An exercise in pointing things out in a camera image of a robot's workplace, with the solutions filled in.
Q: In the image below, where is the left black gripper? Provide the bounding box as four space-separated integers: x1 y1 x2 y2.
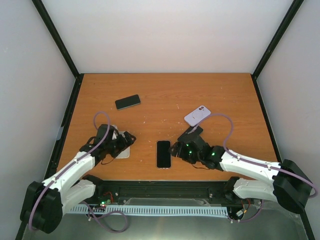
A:
105 131 136 158

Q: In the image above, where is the right black frame post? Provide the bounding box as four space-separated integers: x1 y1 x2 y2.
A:
251 0 306 78

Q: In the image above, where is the purple phone case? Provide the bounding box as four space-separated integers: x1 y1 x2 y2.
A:
184 105 211 127

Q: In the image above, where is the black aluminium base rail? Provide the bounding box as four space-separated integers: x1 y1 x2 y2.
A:
34 179 286 207

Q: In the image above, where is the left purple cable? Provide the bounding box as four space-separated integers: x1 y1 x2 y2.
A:
27 111 112 231

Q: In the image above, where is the green led controller board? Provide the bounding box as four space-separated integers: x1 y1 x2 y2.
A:
98 191 114 208

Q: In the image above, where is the clear magsafe phone case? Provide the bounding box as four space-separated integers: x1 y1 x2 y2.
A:
155 139 173 170

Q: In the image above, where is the black frame post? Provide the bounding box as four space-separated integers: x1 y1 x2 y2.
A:
32 0 82 80
251 0 306 78

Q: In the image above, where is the purple floor cable loop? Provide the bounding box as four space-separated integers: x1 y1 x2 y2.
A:
82 201 130 233

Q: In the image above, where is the black phone green edge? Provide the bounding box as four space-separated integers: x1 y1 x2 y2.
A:
115 94 141 110

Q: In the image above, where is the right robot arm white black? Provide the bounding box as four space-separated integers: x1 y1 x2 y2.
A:
168 135 312 214

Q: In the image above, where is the left black frame post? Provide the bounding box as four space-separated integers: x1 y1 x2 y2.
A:
32 0 82 80

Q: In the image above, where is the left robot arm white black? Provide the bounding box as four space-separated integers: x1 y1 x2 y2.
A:
20 124 136 234

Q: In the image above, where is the light blue cable duct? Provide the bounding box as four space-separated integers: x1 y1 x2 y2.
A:
67 204 229 217

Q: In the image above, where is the black phone near purple case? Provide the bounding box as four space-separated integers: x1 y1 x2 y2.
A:
177 126 203 142

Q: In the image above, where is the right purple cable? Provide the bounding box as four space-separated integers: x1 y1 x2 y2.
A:
188 112 318 198

